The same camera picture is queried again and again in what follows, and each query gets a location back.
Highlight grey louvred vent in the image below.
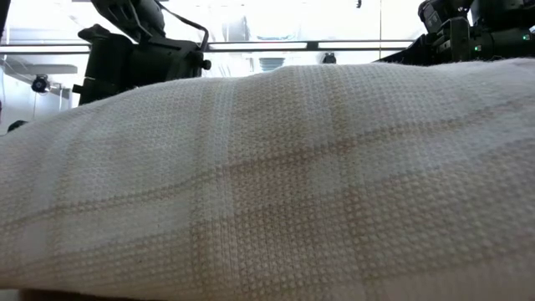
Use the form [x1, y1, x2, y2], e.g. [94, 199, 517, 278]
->
[258, 57, 286, 73]

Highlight black aluminium table frame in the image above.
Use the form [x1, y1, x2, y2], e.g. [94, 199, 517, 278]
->
[0, 39, 419, 55]

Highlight white waffle-weave cloth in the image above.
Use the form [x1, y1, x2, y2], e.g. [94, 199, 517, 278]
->
[0, 57, 535, 301]

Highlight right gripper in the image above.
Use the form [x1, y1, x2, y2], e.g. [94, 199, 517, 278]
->
[375, 16, 473, 66]

